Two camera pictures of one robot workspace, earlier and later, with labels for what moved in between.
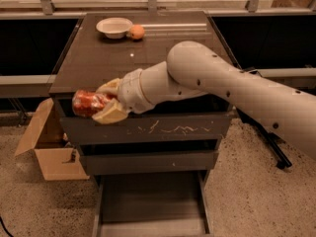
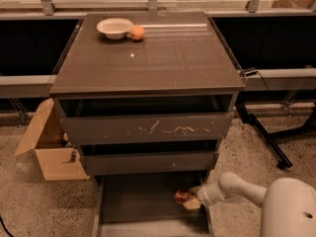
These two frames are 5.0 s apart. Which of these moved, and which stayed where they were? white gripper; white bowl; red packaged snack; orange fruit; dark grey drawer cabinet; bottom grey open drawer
Moved: red packaged snack; white gripper
Stayed: dark grey drawer cabinet; bottom grey open drawer; white bowl; orange fruit
